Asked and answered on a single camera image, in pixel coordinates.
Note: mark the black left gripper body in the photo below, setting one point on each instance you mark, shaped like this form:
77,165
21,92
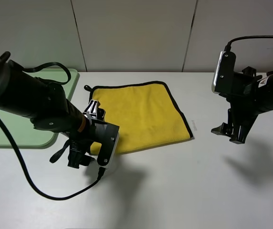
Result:
83,130

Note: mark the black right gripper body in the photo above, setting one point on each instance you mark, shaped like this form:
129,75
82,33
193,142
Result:
241,97

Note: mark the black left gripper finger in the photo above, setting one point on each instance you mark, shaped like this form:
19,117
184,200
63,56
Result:
94,111
77,158

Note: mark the yellow towel with black trim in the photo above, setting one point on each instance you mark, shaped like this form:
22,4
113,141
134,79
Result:
146,113

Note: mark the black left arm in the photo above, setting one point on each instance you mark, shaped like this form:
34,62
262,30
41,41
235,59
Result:
44,103

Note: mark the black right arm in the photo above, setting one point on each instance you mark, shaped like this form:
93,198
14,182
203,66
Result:
263,95

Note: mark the green plastic tray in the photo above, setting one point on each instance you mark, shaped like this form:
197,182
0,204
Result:
22,129

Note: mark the clear tape strip right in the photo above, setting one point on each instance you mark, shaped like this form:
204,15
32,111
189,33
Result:
194,125

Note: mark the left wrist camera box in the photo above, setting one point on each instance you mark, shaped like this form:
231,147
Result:
108,135

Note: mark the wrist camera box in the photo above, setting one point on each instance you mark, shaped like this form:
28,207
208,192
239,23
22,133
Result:
108,135
223,75

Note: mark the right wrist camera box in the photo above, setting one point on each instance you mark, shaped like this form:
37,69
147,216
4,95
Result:
223,75

